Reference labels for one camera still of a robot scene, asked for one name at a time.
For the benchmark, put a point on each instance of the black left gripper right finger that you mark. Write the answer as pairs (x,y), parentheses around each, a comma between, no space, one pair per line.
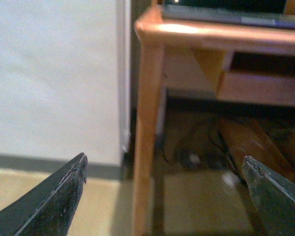
(273,197)

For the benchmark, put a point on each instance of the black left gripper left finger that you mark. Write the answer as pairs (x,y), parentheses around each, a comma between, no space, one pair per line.
(49,208)

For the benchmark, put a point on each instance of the white power adapter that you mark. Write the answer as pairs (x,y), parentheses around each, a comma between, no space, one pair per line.
(230,179)

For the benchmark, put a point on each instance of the wooden sliding keyboard tray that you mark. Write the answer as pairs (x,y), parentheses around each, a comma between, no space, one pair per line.
(259,79)

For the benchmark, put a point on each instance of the wooden desk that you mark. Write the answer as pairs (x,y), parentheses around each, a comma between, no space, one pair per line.
(214,43)

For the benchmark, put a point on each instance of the grey laptop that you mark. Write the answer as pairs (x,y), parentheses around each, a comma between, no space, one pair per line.
(257,13)

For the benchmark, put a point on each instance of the white wall pipe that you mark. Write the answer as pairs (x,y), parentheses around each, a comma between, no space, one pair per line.
(124,70)

